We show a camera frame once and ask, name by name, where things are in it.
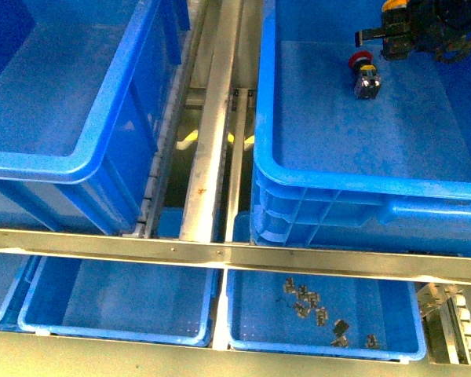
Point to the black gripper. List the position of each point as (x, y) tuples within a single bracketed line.
[(442, 28)]

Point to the orange yellow button front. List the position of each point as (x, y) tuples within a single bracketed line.
[(395, 10)]

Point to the red button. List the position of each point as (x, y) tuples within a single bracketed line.
[(367, 81)]

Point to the blue stacked target bin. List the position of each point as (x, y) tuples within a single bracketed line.
[(330, 170)]

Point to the pile of metal clips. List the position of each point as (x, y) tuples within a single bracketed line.
[(318, 311)]

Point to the white roller track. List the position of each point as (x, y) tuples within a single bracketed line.
[(159, 175)]

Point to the blue empty middle bin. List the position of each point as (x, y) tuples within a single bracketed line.
[(83, 92)]

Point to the blue lower bin with clips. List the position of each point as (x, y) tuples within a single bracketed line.
[(251, 322)]

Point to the blue lower shelf bin middle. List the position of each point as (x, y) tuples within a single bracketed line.
[(168, 304)]

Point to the blue shelf bin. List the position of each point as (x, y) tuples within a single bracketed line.
[(168, 304), (16, 274)]

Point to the blue lower shelf bin left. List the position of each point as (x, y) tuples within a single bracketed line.
[(16, 274)]

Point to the metal divider rail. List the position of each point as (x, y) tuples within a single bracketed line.
[(231, 36)]

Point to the metal shelf front rail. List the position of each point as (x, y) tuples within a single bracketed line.
[(362, 264)]

